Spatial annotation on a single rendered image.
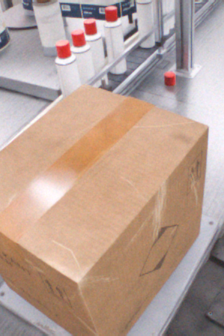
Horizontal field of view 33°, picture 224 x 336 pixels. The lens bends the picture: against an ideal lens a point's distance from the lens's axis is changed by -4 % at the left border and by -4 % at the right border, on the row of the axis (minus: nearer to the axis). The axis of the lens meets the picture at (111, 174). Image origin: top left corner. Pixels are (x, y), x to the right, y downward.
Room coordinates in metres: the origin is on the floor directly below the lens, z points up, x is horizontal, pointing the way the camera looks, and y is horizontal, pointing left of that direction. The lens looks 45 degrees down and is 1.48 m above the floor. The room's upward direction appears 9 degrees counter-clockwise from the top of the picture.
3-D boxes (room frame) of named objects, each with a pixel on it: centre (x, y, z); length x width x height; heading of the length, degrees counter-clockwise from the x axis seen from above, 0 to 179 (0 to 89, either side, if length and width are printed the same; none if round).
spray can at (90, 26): (0.95, -0.01, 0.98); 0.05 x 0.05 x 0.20
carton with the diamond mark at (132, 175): (0.39, 0.04, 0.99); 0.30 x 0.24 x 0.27; 137
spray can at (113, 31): (1.02, -0.07, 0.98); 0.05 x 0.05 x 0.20
